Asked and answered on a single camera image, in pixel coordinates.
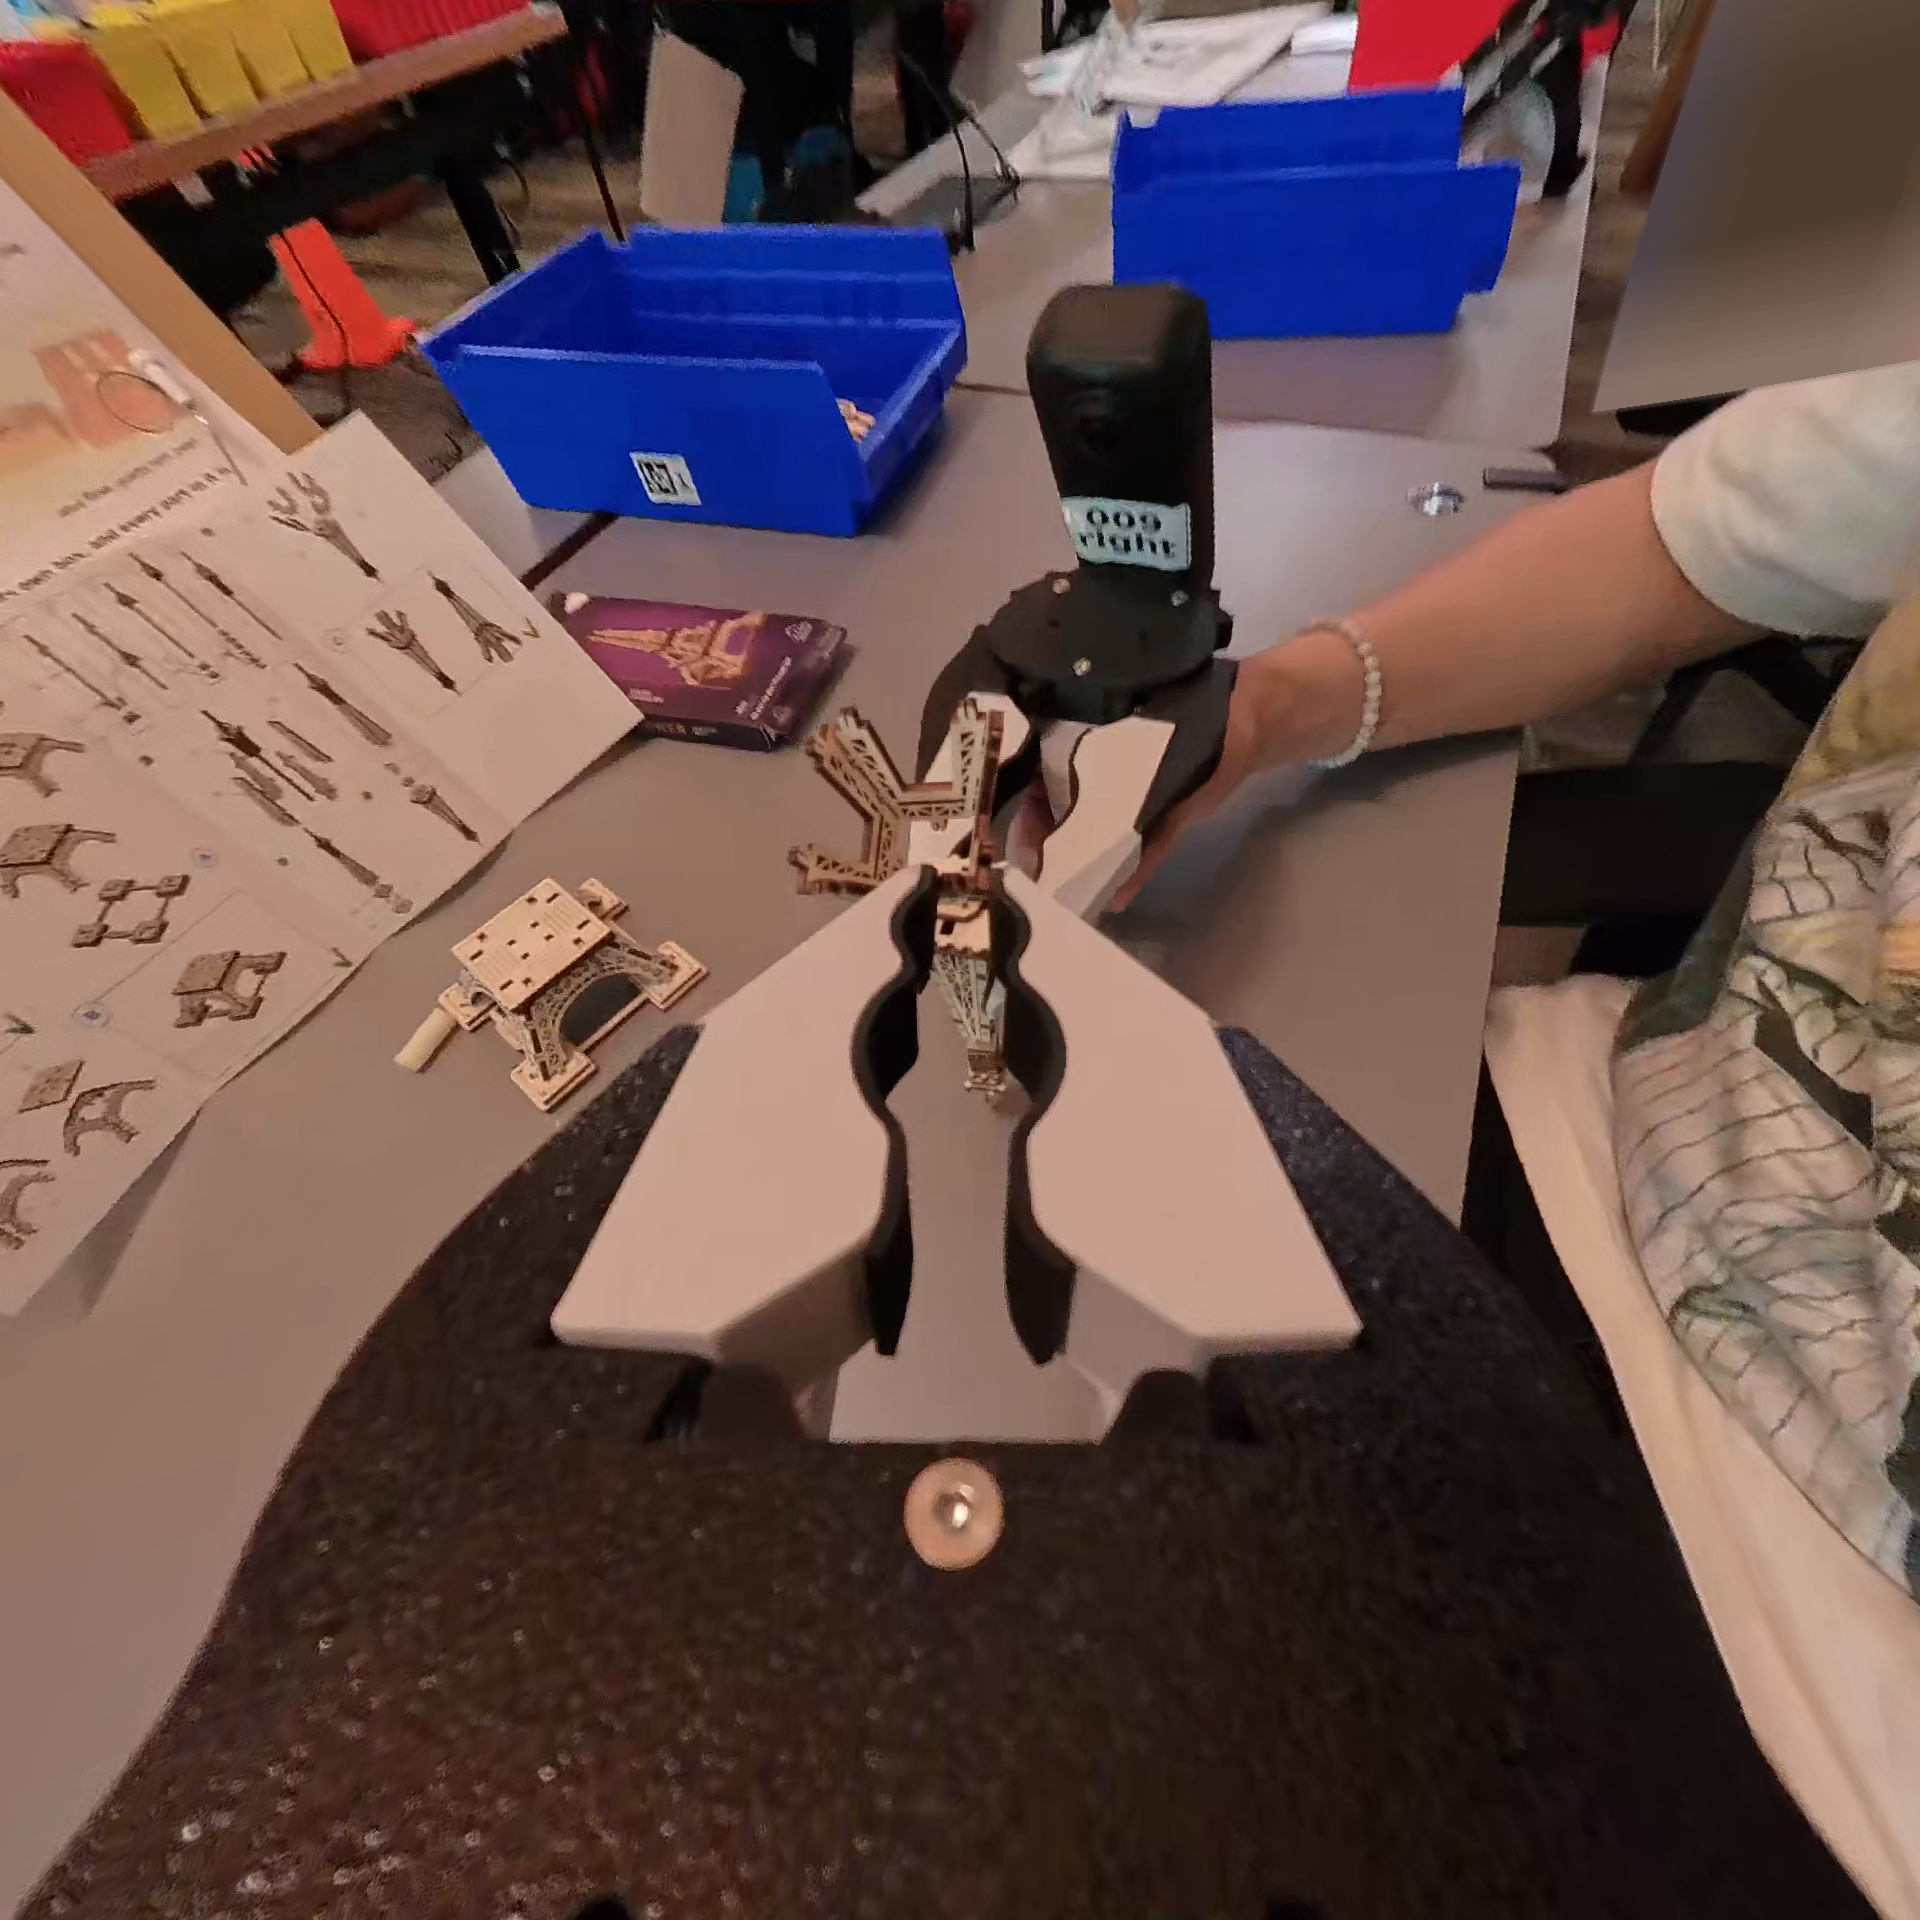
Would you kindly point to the wooden tower model base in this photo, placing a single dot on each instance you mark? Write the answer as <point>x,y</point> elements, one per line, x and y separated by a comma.
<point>533,937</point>

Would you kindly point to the small cream peg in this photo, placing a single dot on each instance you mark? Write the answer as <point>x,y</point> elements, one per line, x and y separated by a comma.
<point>425,1040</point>

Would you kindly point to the wooden table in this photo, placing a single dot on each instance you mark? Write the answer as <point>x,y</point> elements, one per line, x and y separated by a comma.
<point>452,77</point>

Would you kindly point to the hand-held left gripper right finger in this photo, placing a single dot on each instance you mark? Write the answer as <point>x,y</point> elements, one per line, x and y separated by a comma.
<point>1185,1185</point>

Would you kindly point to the wooden tower model section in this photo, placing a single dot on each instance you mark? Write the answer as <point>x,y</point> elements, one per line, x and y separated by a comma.
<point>902,810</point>

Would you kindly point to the white folded assembly instruction sheet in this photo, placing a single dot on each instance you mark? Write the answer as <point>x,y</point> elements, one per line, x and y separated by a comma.
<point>226,720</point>

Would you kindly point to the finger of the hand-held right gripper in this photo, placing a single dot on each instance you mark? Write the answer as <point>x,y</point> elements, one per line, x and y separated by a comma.
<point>1060,750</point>
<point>1126,797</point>

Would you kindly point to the person's right hand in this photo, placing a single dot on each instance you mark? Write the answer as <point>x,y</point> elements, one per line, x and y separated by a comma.
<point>1268,735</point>

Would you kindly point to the person's right forearm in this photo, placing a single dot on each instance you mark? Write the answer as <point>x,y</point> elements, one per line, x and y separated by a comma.
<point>1530,600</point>

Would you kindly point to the yellow storage bin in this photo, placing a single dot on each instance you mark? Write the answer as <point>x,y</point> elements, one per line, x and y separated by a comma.
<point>301,37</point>
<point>143,83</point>
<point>226,53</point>

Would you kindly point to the purple model kit box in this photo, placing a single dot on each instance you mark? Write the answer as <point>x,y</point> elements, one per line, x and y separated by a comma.
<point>692,662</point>

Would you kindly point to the blue plastic storage bin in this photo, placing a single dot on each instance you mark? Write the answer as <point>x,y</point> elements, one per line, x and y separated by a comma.
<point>722,435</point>
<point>1319,254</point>

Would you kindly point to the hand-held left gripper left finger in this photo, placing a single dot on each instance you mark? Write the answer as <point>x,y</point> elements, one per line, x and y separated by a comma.
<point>722,1185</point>

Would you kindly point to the small wooden model piece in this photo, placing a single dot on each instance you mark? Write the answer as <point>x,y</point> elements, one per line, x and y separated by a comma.
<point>855,417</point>

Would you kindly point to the red storage bin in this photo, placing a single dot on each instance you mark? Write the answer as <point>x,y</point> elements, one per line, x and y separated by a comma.
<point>61,98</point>
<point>452,23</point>

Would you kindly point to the colour printed instruction poster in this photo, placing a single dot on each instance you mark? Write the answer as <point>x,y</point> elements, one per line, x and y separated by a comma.
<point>91,451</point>

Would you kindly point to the orange traffic cone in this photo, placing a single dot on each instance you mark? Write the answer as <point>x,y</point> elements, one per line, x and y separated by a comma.
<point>340,301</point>

